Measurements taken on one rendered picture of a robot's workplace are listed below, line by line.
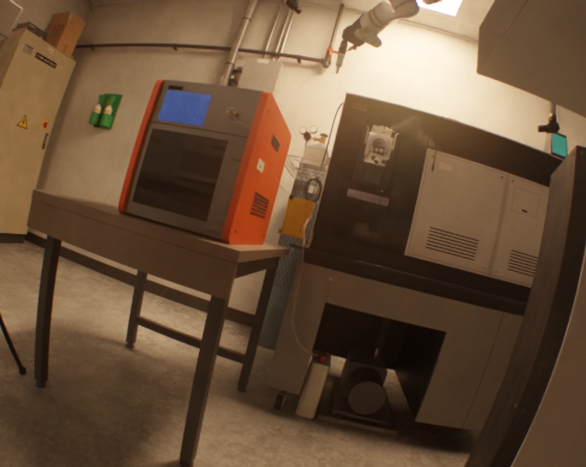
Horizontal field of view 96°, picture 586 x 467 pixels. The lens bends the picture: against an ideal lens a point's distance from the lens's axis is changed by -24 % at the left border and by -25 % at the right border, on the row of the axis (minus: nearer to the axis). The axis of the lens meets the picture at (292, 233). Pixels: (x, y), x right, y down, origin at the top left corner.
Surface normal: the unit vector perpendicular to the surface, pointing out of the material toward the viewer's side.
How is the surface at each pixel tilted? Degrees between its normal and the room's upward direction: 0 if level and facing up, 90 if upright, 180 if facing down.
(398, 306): 90
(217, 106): 90
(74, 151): 90
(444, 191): 90
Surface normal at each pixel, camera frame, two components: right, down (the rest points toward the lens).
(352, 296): -0.14, -0.04
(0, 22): 0.96, 0.25
